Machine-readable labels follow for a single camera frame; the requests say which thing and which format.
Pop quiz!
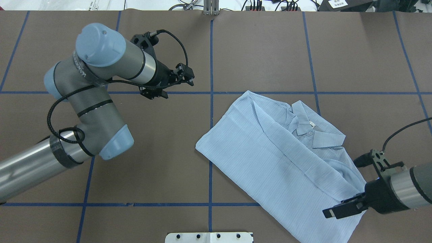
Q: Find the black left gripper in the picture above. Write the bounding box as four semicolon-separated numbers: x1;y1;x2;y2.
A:
139;60;195;100

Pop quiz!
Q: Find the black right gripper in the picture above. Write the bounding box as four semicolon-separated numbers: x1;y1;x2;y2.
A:
322;177;409;219

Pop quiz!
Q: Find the light blue button-up shirt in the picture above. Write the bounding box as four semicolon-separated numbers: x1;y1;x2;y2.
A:
196;91;366;243

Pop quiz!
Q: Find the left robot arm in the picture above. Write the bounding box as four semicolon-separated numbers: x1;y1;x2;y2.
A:
1;23;195;204

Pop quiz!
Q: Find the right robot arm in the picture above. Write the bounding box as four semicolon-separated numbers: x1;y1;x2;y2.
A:
322;163;431;219

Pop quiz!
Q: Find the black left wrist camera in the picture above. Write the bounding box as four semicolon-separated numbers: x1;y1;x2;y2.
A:
130;32;159;53

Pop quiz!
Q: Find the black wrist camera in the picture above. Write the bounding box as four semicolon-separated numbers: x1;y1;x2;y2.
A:
130;32;159;53
353;149;406;180

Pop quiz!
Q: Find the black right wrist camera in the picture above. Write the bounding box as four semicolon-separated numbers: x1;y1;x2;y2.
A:
353;149;406;180

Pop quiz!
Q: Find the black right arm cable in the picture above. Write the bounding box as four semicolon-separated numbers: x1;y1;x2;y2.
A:
382;117;432;152

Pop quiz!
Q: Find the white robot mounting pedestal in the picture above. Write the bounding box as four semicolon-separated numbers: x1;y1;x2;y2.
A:
165;232;254;243

